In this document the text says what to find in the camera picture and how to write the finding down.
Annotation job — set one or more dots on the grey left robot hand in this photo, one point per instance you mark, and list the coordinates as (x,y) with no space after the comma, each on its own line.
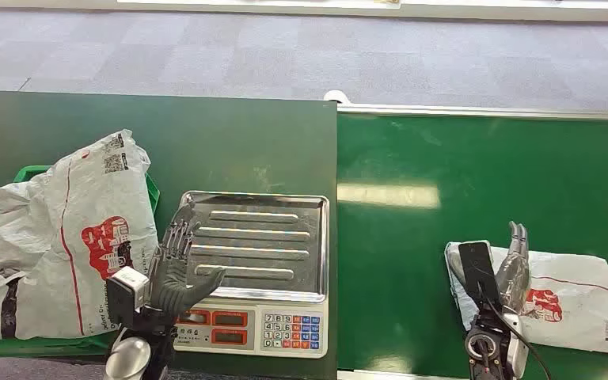
(170,283)

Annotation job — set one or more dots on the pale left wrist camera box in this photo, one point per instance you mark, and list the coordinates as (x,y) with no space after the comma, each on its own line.
(125,293)

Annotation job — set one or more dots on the silver conveyor side rail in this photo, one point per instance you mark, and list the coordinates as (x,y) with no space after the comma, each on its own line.
(482,111)

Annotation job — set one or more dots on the green plastic crate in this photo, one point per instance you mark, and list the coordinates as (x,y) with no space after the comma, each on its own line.
(36,347)

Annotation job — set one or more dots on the white conveyor roller end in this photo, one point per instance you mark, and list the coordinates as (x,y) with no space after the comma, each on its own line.
(336,96)

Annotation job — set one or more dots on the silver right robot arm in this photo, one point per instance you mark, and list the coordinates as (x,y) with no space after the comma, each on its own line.
(493,349)

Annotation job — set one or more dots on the electronic scale with steel tray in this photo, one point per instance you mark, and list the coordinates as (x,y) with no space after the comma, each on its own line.
(262,246)

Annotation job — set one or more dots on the large white red-print courier bag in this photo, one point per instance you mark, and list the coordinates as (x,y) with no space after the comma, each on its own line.
(78,236)

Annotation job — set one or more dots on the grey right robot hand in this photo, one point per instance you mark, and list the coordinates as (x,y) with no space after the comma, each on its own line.
(514,278)

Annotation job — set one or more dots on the green conveyor belt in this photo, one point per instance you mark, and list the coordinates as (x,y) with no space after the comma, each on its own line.
(493,173)

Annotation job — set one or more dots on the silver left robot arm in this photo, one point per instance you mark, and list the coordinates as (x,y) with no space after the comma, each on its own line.
(128,359)

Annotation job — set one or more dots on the small white red-print courier bag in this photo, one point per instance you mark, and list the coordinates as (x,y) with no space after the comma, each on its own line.
(576,299)

